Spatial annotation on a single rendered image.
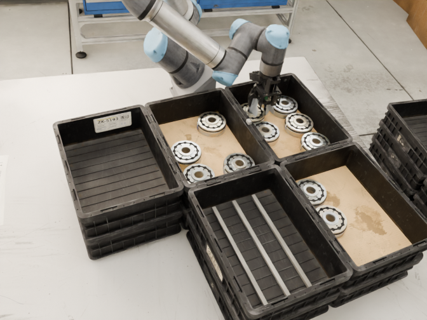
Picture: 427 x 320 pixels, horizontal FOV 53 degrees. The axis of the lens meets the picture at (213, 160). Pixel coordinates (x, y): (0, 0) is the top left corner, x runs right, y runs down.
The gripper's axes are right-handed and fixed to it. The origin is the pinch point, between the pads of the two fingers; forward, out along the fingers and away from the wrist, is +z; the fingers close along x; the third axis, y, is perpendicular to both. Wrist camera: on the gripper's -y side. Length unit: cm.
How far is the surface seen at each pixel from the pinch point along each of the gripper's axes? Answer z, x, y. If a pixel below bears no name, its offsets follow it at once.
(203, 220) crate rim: -8, -36, 47
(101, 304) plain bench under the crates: 15, -66, 52
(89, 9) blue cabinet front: 49, -47, -179
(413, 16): 75, 234, -175
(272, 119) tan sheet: 1.9, 5.2, 2.8
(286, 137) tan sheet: 1.9, 6.0, 13.1
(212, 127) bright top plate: -0.9, -19.7, 5.5
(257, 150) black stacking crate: -5.3, -10.3, 23.2
